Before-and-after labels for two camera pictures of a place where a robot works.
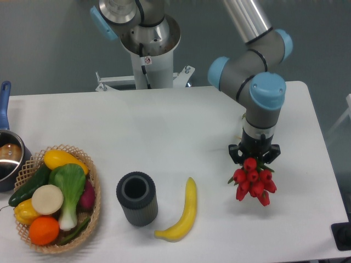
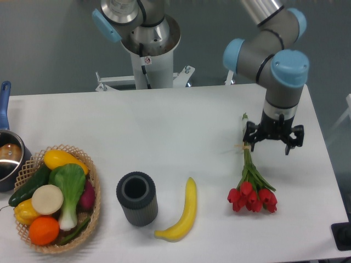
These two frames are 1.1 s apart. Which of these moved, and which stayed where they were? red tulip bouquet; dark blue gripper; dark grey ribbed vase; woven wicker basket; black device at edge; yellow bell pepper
Moved: dark blue gripper; red tulip bouquet
Stayed: black device at edge; dark grey ribbed vase; yellow bell pepper; woven wicker basket
